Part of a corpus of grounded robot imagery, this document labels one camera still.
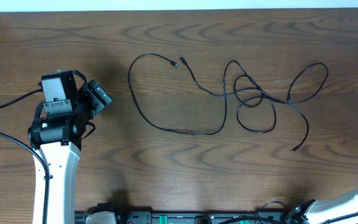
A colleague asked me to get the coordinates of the long black usb cable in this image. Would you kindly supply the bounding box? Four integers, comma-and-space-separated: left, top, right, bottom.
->
178, 55, 329, 153

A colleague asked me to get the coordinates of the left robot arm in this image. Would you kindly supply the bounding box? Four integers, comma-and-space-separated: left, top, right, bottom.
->
28, 70, 112, 223

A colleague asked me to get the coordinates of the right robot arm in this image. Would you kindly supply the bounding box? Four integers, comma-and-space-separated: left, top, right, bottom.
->
284, 188, 358, 224

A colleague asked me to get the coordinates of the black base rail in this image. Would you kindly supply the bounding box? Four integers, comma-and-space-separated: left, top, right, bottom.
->
75, 203, 286, 224

